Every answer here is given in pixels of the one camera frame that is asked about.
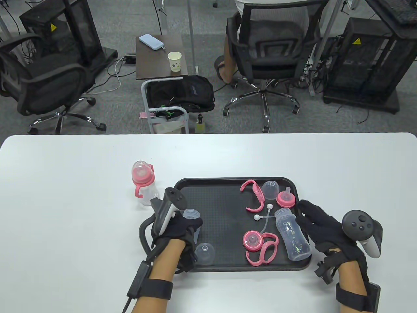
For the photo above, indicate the black keyboard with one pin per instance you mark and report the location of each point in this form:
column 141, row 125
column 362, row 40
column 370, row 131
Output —
column 404, row 13

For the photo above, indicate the clear plastic baby bottle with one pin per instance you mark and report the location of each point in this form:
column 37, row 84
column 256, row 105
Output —
column 293, row 234
column 191, row 214
column 150, row 195

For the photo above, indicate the person's left hand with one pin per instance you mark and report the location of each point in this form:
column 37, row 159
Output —
column 179, row 228

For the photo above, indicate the black mesh office chair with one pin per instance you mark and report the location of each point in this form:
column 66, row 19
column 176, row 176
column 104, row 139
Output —
column 49, row 84
column 280, row 49

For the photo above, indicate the green clip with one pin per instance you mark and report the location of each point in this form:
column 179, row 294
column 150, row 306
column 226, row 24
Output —
column 168, row 114

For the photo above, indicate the pink collar with nipple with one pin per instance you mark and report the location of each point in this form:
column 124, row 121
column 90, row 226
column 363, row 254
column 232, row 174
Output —
column 286, row 199
column 252, row 241
column 145, row 180

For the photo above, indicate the light blue power bank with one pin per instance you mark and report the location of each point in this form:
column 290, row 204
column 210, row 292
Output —
column 150, row 41

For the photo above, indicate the black backpack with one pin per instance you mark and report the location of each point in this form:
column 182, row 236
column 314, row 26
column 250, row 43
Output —
column 195, row 94

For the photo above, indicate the black power strip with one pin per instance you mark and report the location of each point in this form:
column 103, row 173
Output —
column 130, row 59

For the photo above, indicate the grey metal pole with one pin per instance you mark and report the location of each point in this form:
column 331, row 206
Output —
column 191, row 32

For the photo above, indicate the black sandal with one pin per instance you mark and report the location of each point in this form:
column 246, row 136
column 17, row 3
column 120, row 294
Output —
column 217, row 67

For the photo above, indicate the person's right hand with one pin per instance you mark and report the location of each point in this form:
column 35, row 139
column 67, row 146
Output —
column 325, row 231

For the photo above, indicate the white desk leg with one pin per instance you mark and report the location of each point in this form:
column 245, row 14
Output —
column 164, row 16

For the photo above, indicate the black wrist battery box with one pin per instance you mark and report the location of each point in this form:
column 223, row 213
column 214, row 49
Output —
column 374, row 296
column 138, row 280

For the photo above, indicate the white plastic bag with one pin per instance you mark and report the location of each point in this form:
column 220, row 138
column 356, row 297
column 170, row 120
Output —
column 166, row 126

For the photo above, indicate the grey slanted desk leg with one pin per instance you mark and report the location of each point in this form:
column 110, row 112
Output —
column 316, row 81

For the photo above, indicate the pink tape piece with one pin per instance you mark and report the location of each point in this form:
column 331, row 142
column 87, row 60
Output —
column 143, row 115

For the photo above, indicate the black plastic tray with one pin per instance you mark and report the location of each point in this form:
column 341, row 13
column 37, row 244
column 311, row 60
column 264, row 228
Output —
column 221, row 212

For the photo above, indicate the person's left forearm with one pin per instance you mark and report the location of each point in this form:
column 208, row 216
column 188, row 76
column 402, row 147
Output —
column 163, row 264

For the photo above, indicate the brown side table white frame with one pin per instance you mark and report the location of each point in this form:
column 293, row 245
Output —
column 153, row 65

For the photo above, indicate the grey handheld controller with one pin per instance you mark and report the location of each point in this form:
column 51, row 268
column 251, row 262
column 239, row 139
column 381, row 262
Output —
column 166, row 208
column 358, row 225

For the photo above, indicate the small yellow-green bottle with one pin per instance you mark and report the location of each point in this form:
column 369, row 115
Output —
column 200, row 127

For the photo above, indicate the white paper cup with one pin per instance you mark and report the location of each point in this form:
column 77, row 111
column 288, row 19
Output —
column 174, row 63

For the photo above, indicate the clear dome bottle cap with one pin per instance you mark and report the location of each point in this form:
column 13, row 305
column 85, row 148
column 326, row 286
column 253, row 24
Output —
column 270, row 190
column 140, row 168
column 206, row 254

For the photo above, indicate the black mesh equipment cabinet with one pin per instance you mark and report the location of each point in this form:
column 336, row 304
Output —
column 81, row 29
column 368, row 65

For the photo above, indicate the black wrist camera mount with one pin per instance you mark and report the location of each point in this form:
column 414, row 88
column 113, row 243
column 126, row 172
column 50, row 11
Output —
column 189, row 257
column 325, row 269

